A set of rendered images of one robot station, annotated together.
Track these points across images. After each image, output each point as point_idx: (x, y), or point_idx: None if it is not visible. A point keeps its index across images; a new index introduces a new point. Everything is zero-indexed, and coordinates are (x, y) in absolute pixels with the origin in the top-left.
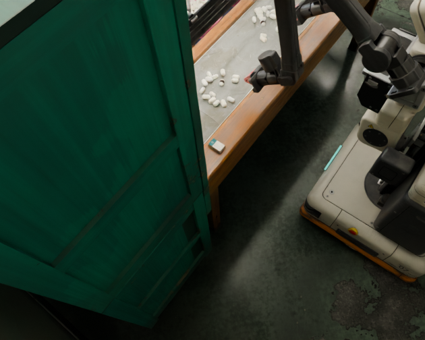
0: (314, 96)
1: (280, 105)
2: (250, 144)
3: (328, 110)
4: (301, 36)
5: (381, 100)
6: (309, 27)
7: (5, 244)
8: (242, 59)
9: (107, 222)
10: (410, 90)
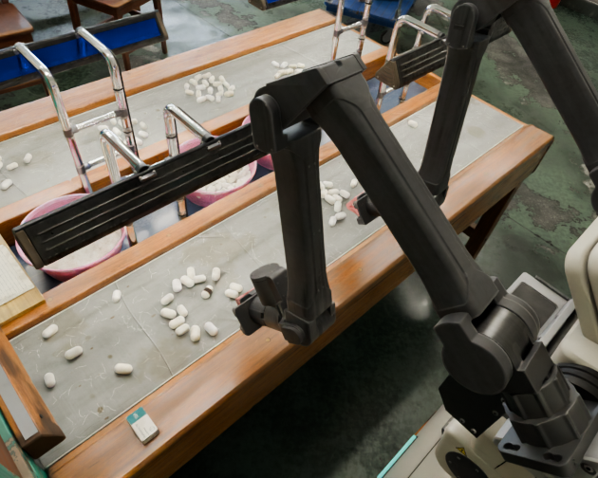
0: (391, 327)
1: (308, 354)
2: (232, 419)
3: (408, 356)
4: (367, 242)
5: (485, 417)
6: (383, 230)
7: None
8: (259, 257)
9: None
10: (554, 465)
